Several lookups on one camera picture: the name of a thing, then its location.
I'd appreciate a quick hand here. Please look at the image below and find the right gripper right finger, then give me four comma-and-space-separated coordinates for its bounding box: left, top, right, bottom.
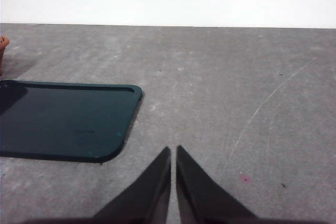
175, 145, 260, 222

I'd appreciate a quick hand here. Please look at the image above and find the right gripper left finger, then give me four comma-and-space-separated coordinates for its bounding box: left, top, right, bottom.
91, 146, 172, 221

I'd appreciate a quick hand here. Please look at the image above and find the dark green rectangular tray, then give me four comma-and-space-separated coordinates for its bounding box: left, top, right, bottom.
0, 79, 143, 164

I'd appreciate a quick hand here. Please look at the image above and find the brown wicker basket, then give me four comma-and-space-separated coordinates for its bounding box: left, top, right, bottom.
0, 37, 11, 76

